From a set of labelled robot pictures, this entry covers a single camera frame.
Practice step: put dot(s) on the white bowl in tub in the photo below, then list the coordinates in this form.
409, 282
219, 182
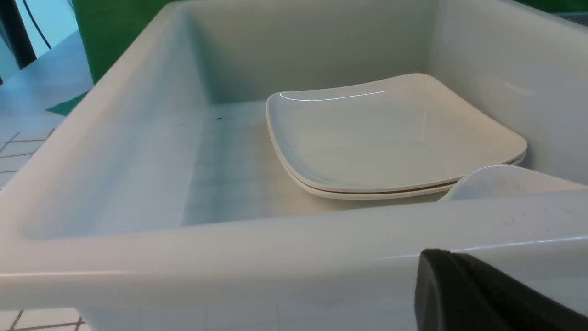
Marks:
506, 180

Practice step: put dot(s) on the top white square plate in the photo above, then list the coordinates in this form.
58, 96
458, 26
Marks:
408, 99

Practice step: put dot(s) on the large white plastic tub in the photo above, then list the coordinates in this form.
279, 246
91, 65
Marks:
159, 203

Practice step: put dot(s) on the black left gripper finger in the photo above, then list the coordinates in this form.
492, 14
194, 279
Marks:
459, 292

